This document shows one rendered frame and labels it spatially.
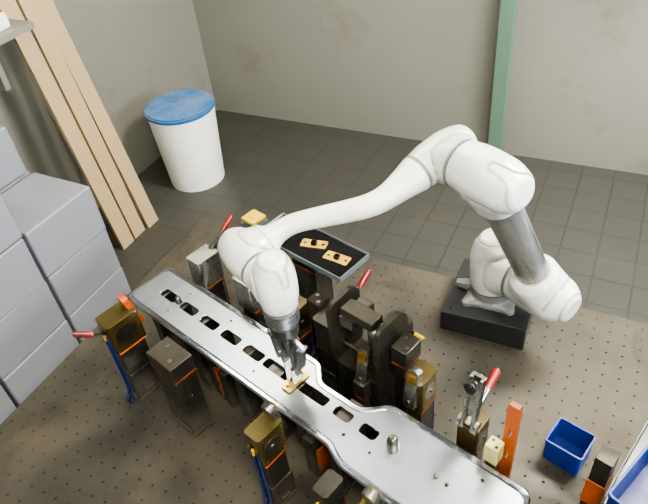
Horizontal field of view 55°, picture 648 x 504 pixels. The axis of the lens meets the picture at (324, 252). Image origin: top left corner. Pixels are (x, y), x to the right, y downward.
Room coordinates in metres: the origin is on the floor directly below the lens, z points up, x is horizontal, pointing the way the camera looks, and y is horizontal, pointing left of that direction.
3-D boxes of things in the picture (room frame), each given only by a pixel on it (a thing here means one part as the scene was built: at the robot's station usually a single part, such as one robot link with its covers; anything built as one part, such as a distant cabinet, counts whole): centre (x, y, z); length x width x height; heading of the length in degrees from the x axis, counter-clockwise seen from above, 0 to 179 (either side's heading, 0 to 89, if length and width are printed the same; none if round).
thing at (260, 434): (0.93, 0.22, 0.87); 0.12 x 0.07 x 0.35; 134
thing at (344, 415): (0.97, 0.00, 0.84); 0.12 x 0.05 x 0.29; 134
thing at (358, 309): (1.17, -0.09, 0.95); 0.18 x 0.13 x 0.49; 44
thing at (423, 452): (1.11, 0.14, 1.00); 1.38 x 0.22 x 0.02; 44
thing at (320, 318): (1.28, -0.01, 0.89); 0.12 x 0.07 x 0.38; 134
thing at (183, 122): (3.87, 0.84, 0.29); 0.47 x 0.47 x 0.58
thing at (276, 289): (1.11, 0.13, 1.38); 0.13 x 0.11 x 0.16; 32
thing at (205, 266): (1.65, 0.40, 0.88); 0.12 x 0.07 x 0.36; 134
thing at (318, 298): (1.32, 0.03, 0.90); 0.05 x 0.05 x 0.40; 44
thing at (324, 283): (1.50, 0.04, 0.92); 0.10 x 0.08 x 0.45; 44
